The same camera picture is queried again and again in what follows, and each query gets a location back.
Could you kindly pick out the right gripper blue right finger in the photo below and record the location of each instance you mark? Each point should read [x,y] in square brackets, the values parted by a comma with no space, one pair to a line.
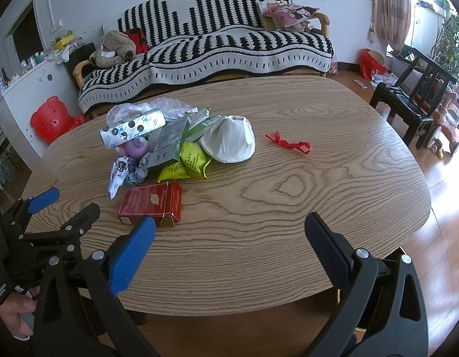
[354,275]

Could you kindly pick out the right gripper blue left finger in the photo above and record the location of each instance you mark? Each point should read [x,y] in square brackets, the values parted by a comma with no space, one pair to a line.
[110,272]

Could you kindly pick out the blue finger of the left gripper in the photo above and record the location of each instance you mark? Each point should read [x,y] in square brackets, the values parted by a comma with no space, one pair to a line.
[70,232]
[23,210]

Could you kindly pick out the printed wrapper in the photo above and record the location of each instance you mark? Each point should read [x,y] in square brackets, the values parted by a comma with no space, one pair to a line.
[127,170]

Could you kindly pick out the red cardboard box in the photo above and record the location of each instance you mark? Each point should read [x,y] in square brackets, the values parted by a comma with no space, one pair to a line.
[161,201]

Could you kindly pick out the purple snail toy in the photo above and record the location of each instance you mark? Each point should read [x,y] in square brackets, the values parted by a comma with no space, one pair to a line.
[135,148]

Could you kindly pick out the white dotted carton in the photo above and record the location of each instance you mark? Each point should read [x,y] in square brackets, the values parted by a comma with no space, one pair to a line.
[131,127]

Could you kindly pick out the grey green box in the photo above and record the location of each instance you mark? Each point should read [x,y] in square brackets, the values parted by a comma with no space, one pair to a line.
[170,142]

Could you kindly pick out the red ribbon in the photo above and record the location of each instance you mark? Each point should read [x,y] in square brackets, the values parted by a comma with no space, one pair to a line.
[303,147]

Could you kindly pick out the yellow green snack bag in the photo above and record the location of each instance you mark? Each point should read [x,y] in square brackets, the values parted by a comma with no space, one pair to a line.
[192,164]

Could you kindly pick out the clear plastic bag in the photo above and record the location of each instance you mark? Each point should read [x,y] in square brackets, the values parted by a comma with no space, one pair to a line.
[171,109]

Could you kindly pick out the torn green white carton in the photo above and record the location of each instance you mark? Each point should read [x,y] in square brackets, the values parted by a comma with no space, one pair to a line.
[199,123]

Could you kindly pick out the person's left hand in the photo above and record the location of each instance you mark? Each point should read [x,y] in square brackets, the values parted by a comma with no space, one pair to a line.
[11,310]

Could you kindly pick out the red bear plastic stool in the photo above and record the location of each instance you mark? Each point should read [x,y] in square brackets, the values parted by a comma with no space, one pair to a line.
[52,120]

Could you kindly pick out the white cabinet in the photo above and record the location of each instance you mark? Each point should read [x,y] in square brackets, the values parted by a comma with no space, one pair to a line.
[24,97]

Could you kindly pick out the yellow item on cabinet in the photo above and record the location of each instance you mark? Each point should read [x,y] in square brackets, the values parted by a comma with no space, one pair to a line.
[60,44]

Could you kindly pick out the brown plush toy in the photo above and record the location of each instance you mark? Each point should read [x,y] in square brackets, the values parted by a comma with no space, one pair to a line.
[115,48]

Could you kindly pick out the pink toy ride-on car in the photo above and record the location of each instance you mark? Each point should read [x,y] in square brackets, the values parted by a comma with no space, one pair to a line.
[445,120]

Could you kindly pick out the black wooden chair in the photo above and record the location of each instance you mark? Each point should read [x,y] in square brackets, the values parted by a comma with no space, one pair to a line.
[415,95]

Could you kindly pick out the red cushion on sofa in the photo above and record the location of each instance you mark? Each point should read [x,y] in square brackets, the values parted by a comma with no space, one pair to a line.
[138,37]

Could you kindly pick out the red bag on floor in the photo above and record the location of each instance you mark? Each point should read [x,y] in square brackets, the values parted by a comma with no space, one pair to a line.
[369,64]

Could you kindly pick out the green potted plant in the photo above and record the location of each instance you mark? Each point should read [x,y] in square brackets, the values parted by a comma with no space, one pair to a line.
[446,48]

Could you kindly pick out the black white striped sofa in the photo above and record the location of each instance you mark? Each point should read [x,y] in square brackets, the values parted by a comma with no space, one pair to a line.
[191,41]

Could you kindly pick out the pink floral pillow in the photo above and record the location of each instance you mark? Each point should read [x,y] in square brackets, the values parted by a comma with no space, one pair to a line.
[288,17]

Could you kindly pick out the checkered curtain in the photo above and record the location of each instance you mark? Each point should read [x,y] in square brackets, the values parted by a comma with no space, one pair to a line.
[392,21]

